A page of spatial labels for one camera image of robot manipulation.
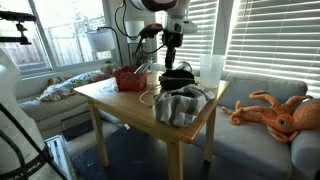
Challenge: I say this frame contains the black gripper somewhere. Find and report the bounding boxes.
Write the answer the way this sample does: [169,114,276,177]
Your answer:
[162,29,184,71]

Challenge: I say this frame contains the red woven basket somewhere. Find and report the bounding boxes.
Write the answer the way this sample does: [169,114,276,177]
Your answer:
[114,65,148,93]

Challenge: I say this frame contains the green potted plant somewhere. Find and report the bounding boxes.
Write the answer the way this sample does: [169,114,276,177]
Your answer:
[129,49,150,67]

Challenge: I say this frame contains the white window blinds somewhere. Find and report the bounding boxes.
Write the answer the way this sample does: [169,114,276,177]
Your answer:
[223,0,320,98]
[156,0,219,69]

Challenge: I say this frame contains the translucent plastic cup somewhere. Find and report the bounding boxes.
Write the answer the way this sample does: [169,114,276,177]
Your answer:
[199,53,227,90]

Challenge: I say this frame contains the grey striped cloth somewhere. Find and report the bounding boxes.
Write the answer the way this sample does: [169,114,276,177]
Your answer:
[152,83,216,128]

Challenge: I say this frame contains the wooden table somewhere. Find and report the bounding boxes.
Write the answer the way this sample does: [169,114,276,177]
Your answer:
[73,71,231,180]

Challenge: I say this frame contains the small printed paper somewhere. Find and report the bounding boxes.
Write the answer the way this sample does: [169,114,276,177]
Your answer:
[98,83,120,95]

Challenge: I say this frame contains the floral cushion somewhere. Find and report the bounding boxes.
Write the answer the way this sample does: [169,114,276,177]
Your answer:
[36,63,119,103]

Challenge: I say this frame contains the dark blue rug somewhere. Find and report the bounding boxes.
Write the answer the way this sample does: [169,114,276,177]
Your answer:
[71,125,268,180]

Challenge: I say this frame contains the grey sofa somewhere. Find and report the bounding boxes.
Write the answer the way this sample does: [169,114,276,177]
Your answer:
[191,71,320,180]

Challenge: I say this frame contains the dark storage box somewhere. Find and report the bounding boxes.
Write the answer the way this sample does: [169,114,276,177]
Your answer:
[60,111,95,143]

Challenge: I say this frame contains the orange octopus plush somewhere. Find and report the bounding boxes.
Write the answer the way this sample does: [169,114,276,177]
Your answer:
[221,90,320,144]

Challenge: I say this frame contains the white bench couch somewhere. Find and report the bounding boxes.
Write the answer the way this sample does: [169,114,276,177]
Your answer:
[16,64,123,141]

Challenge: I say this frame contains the silver metal stand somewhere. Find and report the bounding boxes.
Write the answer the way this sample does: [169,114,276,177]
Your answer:
[44,134,78,180]

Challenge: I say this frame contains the white cable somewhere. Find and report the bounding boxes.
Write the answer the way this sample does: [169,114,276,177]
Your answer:
[138,83,163,108]

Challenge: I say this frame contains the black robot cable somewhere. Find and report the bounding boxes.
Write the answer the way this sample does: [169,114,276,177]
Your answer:
[0,102,68,180]
[114,0,168,56]

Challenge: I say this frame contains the white window frame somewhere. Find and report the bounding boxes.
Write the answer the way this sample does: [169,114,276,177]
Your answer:
[0,0,121,79]

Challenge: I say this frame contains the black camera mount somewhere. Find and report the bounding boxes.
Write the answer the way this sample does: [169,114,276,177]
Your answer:
[0,10,38,46]

